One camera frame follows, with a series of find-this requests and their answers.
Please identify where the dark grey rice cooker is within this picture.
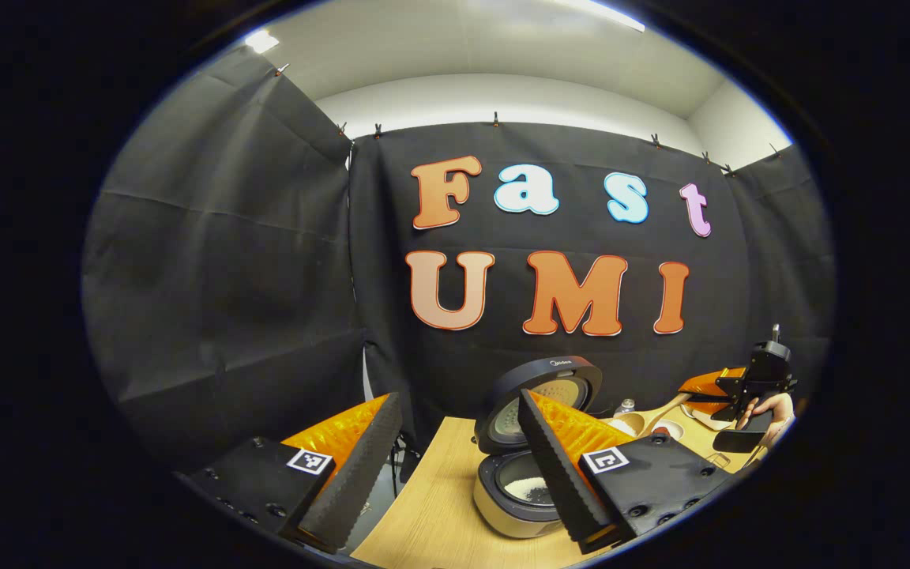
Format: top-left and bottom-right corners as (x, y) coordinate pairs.
(472, 356), (604, 541)

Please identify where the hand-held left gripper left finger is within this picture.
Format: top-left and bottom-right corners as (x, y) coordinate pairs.
(185, 392), (403, 552)

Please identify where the white rice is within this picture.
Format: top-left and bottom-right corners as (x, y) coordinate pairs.
(502, 473), (555, 507)

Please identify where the wooden spoon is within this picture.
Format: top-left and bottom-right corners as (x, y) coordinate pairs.
(615, 393), (701, 438)

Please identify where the black backdrop cloth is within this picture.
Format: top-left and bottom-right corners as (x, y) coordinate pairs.
(82, 43), (837, 475)

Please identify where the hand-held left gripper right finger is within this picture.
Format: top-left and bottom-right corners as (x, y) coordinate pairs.
(518, 389), (734, 556)

